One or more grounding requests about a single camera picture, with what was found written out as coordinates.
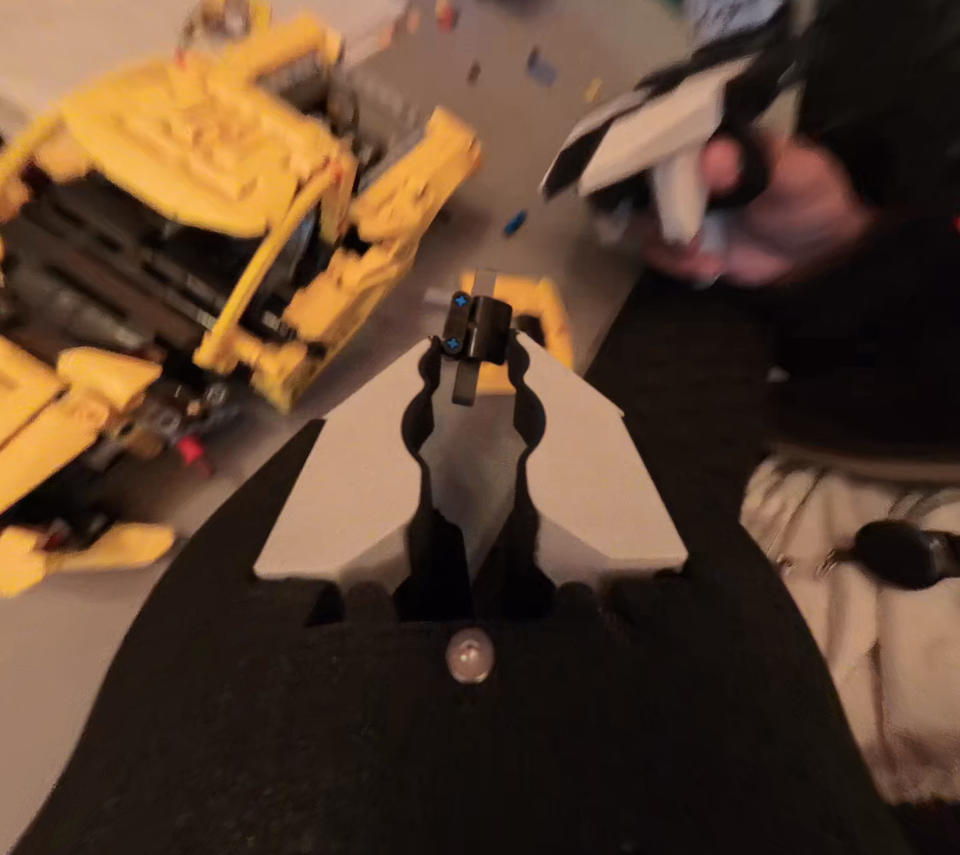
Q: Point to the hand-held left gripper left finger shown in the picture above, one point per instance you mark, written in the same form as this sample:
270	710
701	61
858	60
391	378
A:
352	495

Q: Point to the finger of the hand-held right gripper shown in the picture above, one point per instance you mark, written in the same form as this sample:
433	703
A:
592	135
660	127

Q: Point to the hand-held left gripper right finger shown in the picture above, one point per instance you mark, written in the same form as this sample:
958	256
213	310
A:
592	495

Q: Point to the yellow panel with axle pin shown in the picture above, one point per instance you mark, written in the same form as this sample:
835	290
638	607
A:
544	315

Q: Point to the person's right forearm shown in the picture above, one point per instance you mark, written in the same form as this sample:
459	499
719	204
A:
885	82

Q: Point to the person's right hand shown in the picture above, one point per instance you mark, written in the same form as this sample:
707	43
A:
810	210

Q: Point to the blue brick pin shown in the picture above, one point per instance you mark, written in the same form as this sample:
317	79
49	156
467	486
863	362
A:
514	223
540	67

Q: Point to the black studded mat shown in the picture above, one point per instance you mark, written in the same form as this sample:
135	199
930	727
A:
675	382

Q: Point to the brown fleece-lined jacket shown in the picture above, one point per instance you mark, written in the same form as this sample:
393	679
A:
862	382

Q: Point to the white striped shirt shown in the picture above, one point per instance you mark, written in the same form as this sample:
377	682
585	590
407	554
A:
862	645

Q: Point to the black oval toggle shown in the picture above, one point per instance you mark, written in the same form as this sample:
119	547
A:
900	555

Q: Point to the yellow toy brick car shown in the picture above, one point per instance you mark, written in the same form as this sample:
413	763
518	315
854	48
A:
187	157

